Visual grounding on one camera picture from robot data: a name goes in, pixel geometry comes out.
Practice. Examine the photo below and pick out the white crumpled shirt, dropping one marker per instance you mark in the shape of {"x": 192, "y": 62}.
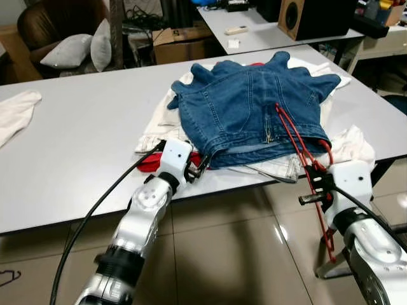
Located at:
{"x": 356, "y": 149}

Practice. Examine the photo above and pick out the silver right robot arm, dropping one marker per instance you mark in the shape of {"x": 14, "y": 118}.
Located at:
{"x": 375, "y": 260}

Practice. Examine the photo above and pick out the brown wooden post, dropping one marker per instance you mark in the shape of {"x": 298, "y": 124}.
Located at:
{"x": 116, "y": 32}

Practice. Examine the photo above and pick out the small white paper pad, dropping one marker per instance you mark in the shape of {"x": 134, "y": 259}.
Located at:
{"x": 234, "y": 44}

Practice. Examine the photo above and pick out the black speaker wooden face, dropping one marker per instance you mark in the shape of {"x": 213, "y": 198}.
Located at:
{"x": 318, "y": 19}

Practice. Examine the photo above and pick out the brown cardboard box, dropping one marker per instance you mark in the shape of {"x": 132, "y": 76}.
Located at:
{"x": 184, "y": 47}

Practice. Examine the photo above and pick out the dark blue stool seat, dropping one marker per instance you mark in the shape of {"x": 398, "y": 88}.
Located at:
{"x": 397, "y": 103}

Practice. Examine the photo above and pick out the white desk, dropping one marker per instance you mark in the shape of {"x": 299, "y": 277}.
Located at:
{"x": 261, "y": 35}

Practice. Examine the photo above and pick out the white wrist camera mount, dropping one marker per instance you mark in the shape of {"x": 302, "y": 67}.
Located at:
{"x": 353, "y": 184}
{"x": 175, "y": 159}

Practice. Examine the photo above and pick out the grey pillow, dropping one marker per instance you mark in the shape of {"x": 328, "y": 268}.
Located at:
{"x": 67, "y": 52}
{"x": 102, "y": 44}

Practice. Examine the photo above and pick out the white remote control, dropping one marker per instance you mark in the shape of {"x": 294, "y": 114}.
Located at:
{"x": 236, "y": 30}

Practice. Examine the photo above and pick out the white cloth with brown collar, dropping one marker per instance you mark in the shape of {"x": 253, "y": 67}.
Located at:
{"x": 16, "y": 114}

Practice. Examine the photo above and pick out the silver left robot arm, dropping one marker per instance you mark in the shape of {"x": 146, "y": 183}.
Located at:
{"x": 143, "y": 222}

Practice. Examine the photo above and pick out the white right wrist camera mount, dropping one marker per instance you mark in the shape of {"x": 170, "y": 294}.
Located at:
{"x": 353, "y": 184}

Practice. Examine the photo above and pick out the brown leather armchair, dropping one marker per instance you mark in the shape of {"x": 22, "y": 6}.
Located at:
{"x": 51, "y": 16}

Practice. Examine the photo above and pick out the blue denim jacket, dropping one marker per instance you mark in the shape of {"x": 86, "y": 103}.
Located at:
{"x": 248, "y": 108}

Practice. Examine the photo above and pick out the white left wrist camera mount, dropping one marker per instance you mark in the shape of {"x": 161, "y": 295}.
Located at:
{"x": 175, "y": 159}

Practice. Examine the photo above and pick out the black long bar device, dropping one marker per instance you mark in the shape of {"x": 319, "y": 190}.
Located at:
{"x": 370, "y": 27}

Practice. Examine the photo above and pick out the box of colourful items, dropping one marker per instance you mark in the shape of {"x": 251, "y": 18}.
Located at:
{"x": 388, "y": 13}

